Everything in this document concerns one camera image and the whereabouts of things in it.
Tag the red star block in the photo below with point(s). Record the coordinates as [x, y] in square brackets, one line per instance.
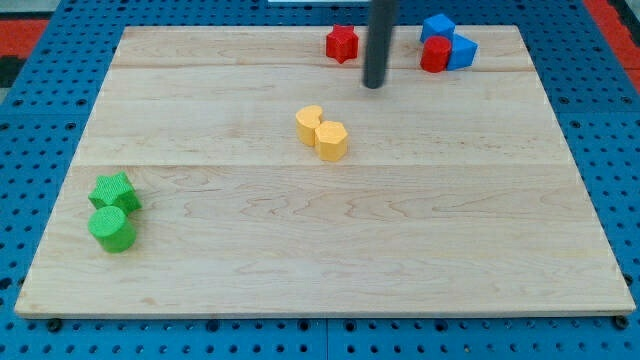
[342, 43]

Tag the green star block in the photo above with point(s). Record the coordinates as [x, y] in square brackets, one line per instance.
[115, 190]

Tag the yellow hexagon block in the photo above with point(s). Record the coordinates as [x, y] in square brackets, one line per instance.
[331, 141]

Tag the yellow crescent block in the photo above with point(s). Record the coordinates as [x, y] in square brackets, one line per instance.
[308, 119]

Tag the light wooden board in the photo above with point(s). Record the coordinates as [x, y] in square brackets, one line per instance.
[458, 196]

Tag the red cylinder block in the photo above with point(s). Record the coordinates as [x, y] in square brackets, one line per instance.
[436, 53]

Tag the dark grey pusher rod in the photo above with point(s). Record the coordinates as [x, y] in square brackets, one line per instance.
[382, 14]

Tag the blue triangle block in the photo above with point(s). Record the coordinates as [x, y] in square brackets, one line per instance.
[462, 54]

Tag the blue cube block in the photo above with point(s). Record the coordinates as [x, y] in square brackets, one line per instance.
[437, 25]

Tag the green cylinder block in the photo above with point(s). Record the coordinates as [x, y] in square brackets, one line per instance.
[111, 228]

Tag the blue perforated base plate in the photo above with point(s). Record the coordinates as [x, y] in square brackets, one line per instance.
[43, 115]

